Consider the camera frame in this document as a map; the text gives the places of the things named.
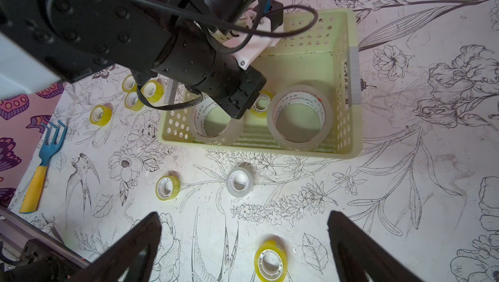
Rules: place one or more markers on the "large clear tape roll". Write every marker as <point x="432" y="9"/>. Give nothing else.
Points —
<point x="300" y="118"/>
<point x="210" y="124"/>

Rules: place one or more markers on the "aluminium front rail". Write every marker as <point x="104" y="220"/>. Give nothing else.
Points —
<point x="29" y="254"/>

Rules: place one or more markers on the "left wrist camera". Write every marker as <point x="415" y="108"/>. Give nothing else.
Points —
<point x="257" y="44"/>

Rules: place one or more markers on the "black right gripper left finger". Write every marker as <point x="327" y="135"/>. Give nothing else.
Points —
<point x="132" y="257"/>

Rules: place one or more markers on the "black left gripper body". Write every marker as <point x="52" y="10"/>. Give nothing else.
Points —
<point x="189" y="59"/>

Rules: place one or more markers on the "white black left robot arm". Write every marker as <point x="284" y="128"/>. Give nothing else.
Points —
<point x="77" y="38"/>

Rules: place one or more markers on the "yellow tape roll cluster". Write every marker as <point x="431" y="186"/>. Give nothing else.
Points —
<point x="153" y="91"/>
<point x="129" y="84"/>
<point x="132" y="102"/>

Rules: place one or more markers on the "blue yellow garden fork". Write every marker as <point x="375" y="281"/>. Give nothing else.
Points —
<point x="54" y="138"/>

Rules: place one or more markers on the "small clear tape roll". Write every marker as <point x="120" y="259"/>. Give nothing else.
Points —
<point x="239" y="182"/>

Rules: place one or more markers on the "pale green perforated storage basket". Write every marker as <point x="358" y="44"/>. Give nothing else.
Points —
<point x="326" y="57"/>

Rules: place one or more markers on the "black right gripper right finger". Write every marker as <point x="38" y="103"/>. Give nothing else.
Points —
<point x="358" y="257"/>

